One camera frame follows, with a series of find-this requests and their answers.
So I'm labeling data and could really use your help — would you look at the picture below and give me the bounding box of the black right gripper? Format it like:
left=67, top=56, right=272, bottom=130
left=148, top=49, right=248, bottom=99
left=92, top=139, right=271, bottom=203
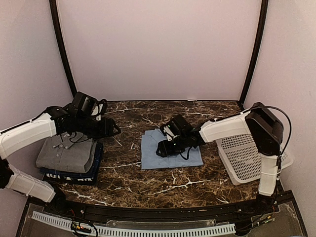
left=157, top=134, right=188, bottom=157

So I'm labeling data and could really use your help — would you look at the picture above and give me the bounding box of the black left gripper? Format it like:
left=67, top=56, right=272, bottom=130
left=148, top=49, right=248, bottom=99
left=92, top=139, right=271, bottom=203
left=75, top=114, right=120, bottom=140

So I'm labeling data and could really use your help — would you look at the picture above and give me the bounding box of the light blue long sleeve shirt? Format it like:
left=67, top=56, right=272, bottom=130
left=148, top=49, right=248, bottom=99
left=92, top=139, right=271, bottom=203
left=140, top=128, right=204, bottom=170

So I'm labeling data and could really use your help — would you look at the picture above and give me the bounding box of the navy plaid shirt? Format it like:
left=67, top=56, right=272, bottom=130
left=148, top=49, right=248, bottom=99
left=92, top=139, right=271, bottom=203
left=40, top=142, right=103, bottom=180

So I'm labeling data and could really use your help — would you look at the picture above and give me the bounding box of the grey button shirt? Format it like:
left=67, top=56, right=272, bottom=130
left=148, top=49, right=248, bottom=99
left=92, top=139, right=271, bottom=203
left=36, top=133, right=97, bottom=173

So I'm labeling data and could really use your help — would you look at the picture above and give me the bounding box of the black printed shirt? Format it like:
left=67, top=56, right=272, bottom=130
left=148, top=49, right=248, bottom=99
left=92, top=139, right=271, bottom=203
left=43, top=173, right=97, bottom=186

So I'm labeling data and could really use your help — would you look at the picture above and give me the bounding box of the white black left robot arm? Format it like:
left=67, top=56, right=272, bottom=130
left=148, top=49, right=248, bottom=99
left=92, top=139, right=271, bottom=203
left=0, top=106, right=121, bottom=215

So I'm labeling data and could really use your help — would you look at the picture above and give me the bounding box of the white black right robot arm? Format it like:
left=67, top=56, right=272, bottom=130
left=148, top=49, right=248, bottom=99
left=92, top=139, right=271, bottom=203
left=156, top=102, right=284, bottom=214

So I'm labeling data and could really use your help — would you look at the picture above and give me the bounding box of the white plastic mesh basket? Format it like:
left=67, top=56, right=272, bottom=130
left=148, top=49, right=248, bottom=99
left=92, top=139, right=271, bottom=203
left=216, top=137, right=294, bottom=186

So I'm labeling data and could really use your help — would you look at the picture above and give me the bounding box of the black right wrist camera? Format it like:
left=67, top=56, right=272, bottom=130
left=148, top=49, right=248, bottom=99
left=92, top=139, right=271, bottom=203
left=160, top=114, right=193, bottom=141

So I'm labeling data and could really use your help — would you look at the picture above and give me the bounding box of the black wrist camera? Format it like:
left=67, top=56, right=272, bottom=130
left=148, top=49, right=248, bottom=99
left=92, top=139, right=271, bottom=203
left=160, top=114, right=193, bottom=141
left=69, top=92, right=108, bottom=120

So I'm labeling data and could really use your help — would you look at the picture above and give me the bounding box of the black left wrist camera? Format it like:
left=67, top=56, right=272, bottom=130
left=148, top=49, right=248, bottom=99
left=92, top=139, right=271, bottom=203
left=69, top=92, right=108, bottom=120

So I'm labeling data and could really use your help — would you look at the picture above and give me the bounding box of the white slotted cable duct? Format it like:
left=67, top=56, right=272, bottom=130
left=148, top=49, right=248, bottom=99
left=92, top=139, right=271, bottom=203
left=31, top=211, right=236, bottom=237

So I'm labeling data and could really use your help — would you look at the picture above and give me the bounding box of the black front rail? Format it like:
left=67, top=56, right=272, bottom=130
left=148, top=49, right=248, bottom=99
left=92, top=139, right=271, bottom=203
left=26, top=190, right=296, bottom=224

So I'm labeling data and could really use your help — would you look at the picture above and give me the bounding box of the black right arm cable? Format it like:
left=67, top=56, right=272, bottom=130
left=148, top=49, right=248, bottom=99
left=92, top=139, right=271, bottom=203
left=251, top=105, right=293, bottom=171

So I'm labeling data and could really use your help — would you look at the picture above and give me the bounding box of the black left frame post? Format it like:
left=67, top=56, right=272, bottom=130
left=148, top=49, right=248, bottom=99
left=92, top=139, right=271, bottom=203
left=49, top=0, right=78, bottom=97

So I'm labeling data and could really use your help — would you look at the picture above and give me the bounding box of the black frame post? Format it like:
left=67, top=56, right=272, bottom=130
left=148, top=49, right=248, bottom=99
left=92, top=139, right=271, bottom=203
left=49, top=0, right=78, bottom=97
left=238, top=0, right=269, bottom=109

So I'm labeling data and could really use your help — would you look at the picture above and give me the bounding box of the black right frame post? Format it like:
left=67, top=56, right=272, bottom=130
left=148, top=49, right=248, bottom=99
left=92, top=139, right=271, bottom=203
left=238, top=0, right=269, bottom=109

